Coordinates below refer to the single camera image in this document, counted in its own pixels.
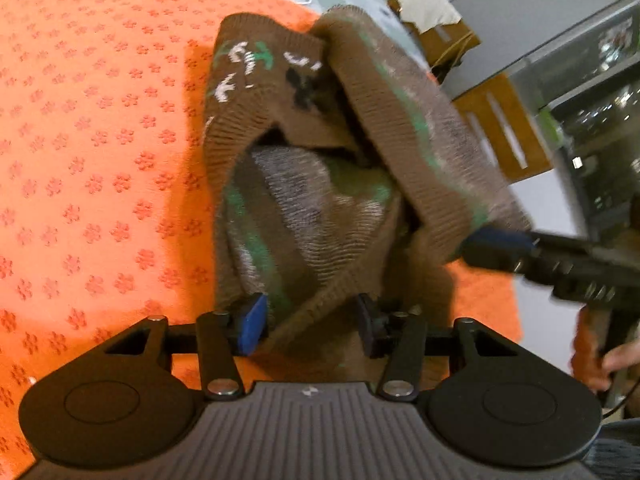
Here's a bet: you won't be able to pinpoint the glass display cabinet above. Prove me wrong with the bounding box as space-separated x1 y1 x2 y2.
507 0 640 246

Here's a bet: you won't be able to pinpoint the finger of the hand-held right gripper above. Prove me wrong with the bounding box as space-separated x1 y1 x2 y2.
471 227 601 262
461 252 538 277

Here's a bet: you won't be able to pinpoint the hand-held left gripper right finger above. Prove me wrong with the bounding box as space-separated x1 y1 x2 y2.
354 294 522 402

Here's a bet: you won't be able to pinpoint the white cloth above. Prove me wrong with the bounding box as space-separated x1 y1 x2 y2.
397 0 463 37

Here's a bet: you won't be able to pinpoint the wooden chair with slotted back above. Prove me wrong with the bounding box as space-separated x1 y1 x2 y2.
451 72 552 182

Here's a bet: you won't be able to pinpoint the orange flower-patterned mat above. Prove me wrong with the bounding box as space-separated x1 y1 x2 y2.
0 0 524 480

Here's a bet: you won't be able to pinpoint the person's right hand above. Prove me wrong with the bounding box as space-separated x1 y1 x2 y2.
601 336 640 392

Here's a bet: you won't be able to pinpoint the brown patterned knit sweater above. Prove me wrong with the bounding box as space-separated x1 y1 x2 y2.
202 5 534 386

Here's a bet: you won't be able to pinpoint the black cable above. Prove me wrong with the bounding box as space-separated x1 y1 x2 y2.
600 379 640 418

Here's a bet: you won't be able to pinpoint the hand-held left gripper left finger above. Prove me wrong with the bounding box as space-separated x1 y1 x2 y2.
102 292 269 402

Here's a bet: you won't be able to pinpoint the person's blue jeans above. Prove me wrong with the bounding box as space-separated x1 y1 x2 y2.
582 419 640 480

